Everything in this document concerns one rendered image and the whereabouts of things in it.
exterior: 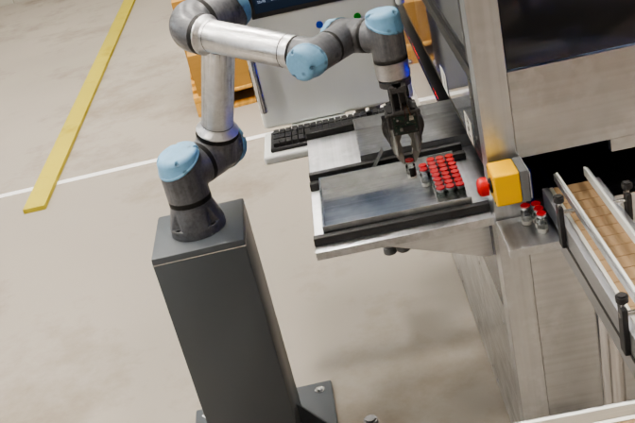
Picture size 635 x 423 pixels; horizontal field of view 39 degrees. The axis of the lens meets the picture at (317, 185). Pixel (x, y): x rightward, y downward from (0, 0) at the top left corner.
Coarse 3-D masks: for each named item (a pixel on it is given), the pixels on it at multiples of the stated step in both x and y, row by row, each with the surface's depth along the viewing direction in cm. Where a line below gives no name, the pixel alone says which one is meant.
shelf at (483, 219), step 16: (320, 144) 252; (336, 144) 249; (352, 144) 247; (320, 160) 242; (336, 160) 240; (352, 160) 238; (464, 160) 224; (480, 160) 222; (464, 176) 216; (480, 176) 214; (320, 224) 210; (432, 224) 199; (448, 224) 197; (464, 224) 196; (480, 224) 196; (352, 240) 200; (368, 240) 198; (384, 240) 197; (400, 240) 197; (416, 240) 197; (320, 256) 198; (336, 256) 198
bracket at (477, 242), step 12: (480, 228) 206; (420, 240) 207; (432, 240) 207; (444, 240) 207; (456, 240) 208; (468, 240) 208; (480, 240) 208; (456, 252) 209; (468, 252) 209; (480, 252) 209; (492, 252) 209
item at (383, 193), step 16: (336, 176) 224; (352, 176) 224; (368, 176) 224; (384, 176) 224; (400, 176) 223; (320, 192) 217; (336, 192) 222; (352, 192) 220; (368, 192) 219; (384, 192) 217; (400, 192) 215; (416, 192) 213; (432, 192) 212; (320, 208) 209; (336, 208) 215; (352, 208) 213; (368, 208) 211; (384, 208) 210; (400, 208) 208; (416, 208) 199; (432, 208) 200; (336, 224) 201; (352, 224) 201; (368, 224) 201
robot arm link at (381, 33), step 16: (368, 16) 187; (384, 16) 185; (400, 16) 187; (368, 32) 188; (384, 32) 186; (400, 32) 187; (368, 48) 190; (384, 48) 188; (400, 48) 188; (384, 64) 189
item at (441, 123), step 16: (384, 112) 254; (432, 112) 254; (448, 112) 252; (368, 128) 254; (432, 128) 245; (448, 128) 242; (464, 128) 240; (368, 144) 244; (384, 144) 242; (432, 144) 230; (464, 144) 231; (368, 160) 231
